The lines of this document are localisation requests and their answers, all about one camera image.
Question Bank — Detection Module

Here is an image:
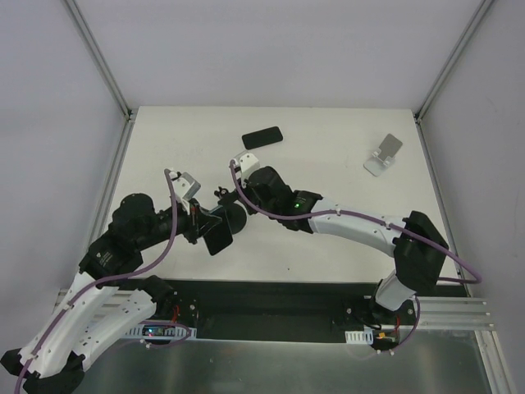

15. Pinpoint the black round-base phone stand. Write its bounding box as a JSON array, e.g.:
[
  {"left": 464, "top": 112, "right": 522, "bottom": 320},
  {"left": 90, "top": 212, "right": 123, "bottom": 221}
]
[{"left": 213, "top": 186, "right": 247, "bottom": 235}]

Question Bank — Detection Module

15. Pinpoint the teal-edged black smartphone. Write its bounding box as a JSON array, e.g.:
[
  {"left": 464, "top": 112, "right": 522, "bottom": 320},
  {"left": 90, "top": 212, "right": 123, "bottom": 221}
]
[{"left": 204, "top": 216, "right": 233, "bottom": 256}]

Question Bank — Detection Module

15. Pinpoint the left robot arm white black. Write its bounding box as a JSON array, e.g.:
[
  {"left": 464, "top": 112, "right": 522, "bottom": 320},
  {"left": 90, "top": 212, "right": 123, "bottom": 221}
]
[{"left": 1, "top": 193, "right": 234, "bottom": 393}]

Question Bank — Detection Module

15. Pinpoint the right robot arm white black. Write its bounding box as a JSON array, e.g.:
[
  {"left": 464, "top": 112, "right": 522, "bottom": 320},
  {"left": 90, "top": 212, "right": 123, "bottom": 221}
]
[{"left": 238, "top": 166, "right": 449, "bottom": 324}]

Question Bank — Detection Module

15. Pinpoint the black phone lying flat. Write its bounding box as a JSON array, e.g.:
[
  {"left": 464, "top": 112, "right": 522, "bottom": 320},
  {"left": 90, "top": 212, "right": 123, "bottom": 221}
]
[{"left": 241, "top": 126, "right": 284, "bottom": 150}]

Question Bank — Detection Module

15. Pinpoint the silver folding phone stand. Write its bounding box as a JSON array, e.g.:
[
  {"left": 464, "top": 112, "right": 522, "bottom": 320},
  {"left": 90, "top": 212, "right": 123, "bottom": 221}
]
[{"left": 363, "top": 134, "right": 403, "bottom": 177}]

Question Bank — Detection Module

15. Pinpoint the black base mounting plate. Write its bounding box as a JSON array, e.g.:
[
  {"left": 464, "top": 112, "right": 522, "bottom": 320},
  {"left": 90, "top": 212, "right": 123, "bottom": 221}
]
[{"left": 122, "top": 278, "right": 419, "bottom": 341}]

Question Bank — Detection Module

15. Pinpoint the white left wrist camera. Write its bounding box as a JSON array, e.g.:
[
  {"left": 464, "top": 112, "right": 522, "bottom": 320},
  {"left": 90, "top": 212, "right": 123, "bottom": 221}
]
[{"left": 169, "top": 171, "right": 201, "bottom": 204}]

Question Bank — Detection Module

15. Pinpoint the left white cable duct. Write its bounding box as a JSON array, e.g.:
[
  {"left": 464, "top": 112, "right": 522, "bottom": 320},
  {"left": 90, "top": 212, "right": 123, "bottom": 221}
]
[{"left": 123, "top": 323, "right": 197, "bottom": 341}]

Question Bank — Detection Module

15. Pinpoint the white cable duct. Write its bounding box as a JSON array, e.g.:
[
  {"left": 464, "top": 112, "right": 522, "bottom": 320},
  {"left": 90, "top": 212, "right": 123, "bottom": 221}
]
[
  {"left": 345, "top": 328, "right": 374, "bottom": 346},
  {"left": 123, "top": 323, "right": 197, "bottom": 341}
]

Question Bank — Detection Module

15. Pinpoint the right white cable duct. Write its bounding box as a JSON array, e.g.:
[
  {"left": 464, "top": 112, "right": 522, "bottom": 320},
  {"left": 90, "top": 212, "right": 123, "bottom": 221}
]
[{"left": 345, "top": 328, "right": 374, "bottom": 346}]

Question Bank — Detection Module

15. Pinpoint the left aluminium frame post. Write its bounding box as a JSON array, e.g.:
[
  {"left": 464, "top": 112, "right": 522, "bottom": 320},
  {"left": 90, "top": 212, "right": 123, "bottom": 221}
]
[{"left": 63, "top": 0, "right": 139, "bottom": 121}]

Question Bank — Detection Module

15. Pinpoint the aluminium frame post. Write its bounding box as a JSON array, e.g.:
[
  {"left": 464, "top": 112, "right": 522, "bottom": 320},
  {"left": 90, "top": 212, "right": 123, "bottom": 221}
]
[
  {"left": 63, "top": 0, "right": 139, "bottom": 121},
  {"left": 414, "top": 0, "right": 497, "bottom": 125}
]

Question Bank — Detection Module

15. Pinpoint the aluminium rail extrusion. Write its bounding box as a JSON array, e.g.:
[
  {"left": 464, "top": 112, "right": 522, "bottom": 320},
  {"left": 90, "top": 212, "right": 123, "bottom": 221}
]
[{"left": 418, "top": 297, "right": 495, "bottom": 331}]

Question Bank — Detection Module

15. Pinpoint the right aluminium frame post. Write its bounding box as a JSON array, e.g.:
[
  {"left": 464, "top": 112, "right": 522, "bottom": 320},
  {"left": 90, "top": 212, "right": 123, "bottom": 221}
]
[{"left": 414, "top": 0, "right": 497, "bottom": 125}]

